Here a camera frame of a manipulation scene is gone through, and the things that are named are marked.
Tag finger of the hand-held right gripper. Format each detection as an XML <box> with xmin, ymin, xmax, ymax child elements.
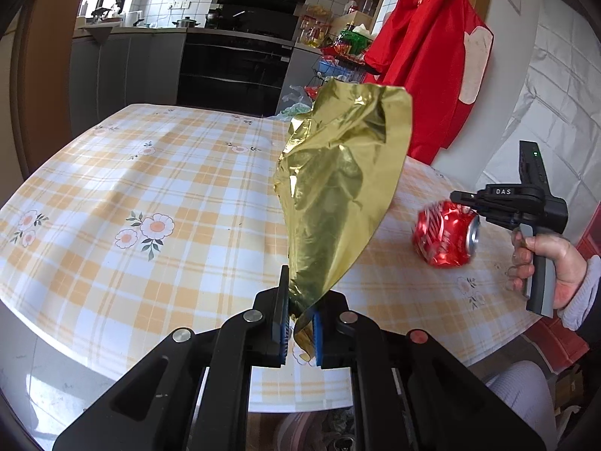
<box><xmin>449</xmin><ymin>189</ymin><xmax>485</xmax><ymax>208</ymax></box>

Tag kitchen faucet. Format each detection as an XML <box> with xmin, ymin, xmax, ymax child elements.
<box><xmin>91</xmin><ymin>0</ymin><xmax>123</xmax><ymax>23</ymax></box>

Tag person's leg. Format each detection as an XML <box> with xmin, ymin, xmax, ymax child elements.
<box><xmin>483</xmin><ymin>361</ymin><xmax>560</xmax><ymax>451</ymax></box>

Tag black range hood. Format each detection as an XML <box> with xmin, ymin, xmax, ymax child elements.
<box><xmin>207</xmin><ymin>0</ymin><xmax>307</xmax><ymax>41</ymax></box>

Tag black built-in oven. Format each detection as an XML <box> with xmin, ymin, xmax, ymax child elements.
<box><xmin>177</xmin><ymin>32</ymin><xmax>294</xmax><ymax>117</ymax></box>

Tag person's right forearm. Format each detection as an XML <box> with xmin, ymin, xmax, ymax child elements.
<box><xmin>558</xmin><ymin>254</ymin><xmax>601</xmax><ymax>353</ymax></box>

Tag plastic bags on floor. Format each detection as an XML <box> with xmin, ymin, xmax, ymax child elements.
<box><xmin>276</xmin><ymin>85</ymin><xmax>322</xmax><ymax>121</ymax></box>

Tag gold foil wrapper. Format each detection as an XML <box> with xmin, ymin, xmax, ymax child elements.
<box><xmin>272</xmin><ymin>79</ymin><xmax>414</xmax><ymax>366</ymax></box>

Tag white quilted cover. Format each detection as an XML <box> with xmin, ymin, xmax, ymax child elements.
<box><xmin>432</xmin><ymin>7</ymin><xmax>601</xmax><ymax>250</ymax></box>

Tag red hanging garment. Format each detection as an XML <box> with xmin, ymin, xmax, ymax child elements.
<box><xmin>364</xmin><ymin>0</ymin><xmax>496</xmax><ymax>163</ymax></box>

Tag crushed red drink can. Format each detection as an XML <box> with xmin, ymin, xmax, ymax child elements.
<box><xmin>412</xmin><ymin>200</ymin><xmax>482</xmax><ymax>269</ymax></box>

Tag wooden door frame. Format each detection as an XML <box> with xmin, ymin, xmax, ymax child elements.
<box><xmin>9</xmin><ymin>0</ymin><xmax>114</xmax><ymax>182</ymax></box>

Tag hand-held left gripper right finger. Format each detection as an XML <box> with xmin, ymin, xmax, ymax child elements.
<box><xmin>311</xmin><ymin>291</ymin><xmax>548</xmax><ymax>451</ymax></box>

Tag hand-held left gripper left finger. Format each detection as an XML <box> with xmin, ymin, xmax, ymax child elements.
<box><xmin>51</xmin><ymin>265</ymin><xmax>290</xmax><ymax>451</ymax></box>

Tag person's right hand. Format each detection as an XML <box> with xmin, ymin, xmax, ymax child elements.
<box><xmin>508</xmin><ymin>229</ymin><xmax>589</xmax><ymax>312</ymax></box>

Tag grey kitchen cabinets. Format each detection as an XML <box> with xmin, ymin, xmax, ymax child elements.
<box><xmin>69</xmin><ymin>27</ymin><xmax>189</xmax><ymax>139</ymax></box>

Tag yellow checked tablecloth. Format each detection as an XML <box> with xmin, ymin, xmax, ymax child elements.
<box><xmin>0</xmin><ymin>103</ymin><xmax>545</xmax><ymax>415</ymax></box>

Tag wire rack with groceries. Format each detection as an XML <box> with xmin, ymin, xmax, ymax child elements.
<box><xmin>304</xmin><ymin>2</ymin><xmax>382</xmax><ymax>100</ymax></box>

